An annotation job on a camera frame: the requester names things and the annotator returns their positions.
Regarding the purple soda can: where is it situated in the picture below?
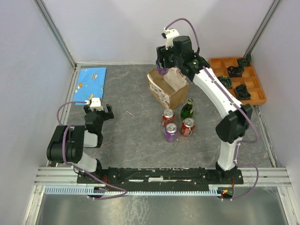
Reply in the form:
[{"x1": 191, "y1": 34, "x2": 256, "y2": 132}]
[
  {"x1": 165, "y1": 123, "x2": 178, "y2": 142},
  {"x1": 157, "y1": 67, "x2": 169, "y2": 75}
]

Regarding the green glass bottle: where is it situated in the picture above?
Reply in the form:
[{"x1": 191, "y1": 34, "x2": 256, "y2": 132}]
[{"x1": 180, "y1": 98, "x2": 194, "y2": 120}]

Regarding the red cola can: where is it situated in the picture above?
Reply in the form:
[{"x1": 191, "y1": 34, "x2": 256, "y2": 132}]
[
  {"x1": 162, "y1": 108, "x2": 175, "y2": 127},
  {"x1": 181, "y1": 118, "x2": 195, "y2": 137}
]

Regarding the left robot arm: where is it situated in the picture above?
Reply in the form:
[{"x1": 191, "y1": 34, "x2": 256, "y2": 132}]
[{"x1": 46, "y1": 104, "x2": 114, "y2": 183}]

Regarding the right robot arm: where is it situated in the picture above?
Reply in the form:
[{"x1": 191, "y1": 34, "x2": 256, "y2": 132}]
[{"x1": 156, "y1": 34, "x2": 252, "y2": 183}]

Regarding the blue patterned cloth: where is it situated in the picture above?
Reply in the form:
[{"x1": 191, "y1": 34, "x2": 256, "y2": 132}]
[{"x1": 73, "y1": 67, "x2": 106, "y2": 105}]

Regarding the rolled green blue sock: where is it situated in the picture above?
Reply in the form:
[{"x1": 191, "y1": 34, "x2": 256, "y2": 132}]
[{"x1": 217, "y1": 76, "x2": 233, "y2": 89}]

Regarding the rolled dark sock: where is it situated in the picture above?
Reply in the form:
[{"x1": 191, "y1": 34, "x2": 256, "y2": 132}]
[{"x1": 227, "y1": 66, "x2": 244, "y2": 78}]

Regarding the rolled sock in corner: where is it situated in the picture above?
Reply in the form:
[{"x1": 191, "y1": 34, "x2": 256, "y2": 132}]
[{"x1": 237, "y1": 53, "x2": 252, "y2": 67}]

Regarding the rolled black sock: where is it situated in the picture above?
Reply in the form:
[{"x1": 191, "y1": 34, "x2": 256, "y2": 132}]
[{"x1": 234, "y1": 84, "x2": 251, "y2": 100}]

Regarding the orange divided tray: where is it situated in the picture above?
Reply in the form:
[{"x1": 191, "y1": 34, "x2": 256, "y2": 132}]
[{"x1": 209, "y1": 57, "x2": 267, "y2": 105}]

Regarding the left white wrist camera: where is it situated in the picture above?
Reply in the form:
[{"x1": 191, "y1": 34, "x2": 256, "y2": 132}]
[{"x1": 85, "y1": 97, "x2": 104, "y2": 111}]

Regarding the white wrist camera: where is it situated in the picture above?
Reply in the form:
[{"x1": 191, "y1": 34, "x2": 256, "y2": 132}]
[
  {"x1": 85, "y1": 97, "x2": 104, "y2": 111},
  {"x1": 161, "y1": 28, "x2": 179, "y2": 50}
]

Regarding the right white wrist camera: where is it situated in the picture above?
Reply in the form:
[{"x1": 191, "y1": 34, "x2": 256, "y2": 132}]
[{"x1": 161, "y1": 28, "x2": 179, "y2": 50}]

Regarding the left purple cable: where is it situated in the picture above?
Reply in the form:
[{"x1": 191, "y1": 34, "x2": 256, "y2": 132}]
[{"x1": 57, "y1": 100, "x2": 128, "y2": 200}]

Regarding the purple cable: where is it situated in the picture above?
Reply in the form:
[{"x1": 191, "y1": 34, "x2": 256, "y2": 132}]
[
  {"x1": 164, "y1": 18, "x2": 259, "y2": 201},
  {"x1": 57, "y1": 100, "x2": 128, "y2": 200}
]

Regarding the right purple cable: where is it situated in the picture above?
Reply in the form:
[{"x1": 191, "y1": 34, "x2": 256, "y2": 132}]
[{"x1": 164, "y1": 18, "x2": 259, "y2": 201}]

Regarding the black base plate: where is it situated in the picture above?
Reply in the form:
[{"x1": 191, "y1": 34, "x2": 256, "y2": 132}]
[{"x1": 76, "y1": 166, "x2": 244, "y2": 191}]

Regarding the aluminium frame rail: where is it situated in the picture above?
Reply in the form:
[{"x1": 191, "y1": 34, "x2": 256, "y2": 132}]
[{"x1": 34, "y1": 167, "x2": 292, "y2": 187}]

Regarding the blue slotted cable duct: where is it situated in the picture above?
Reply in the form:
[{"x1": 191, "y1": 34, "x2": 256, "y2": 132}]
[{"x1": 44, "y1": 185, "x2": 221, "y2": 197}]

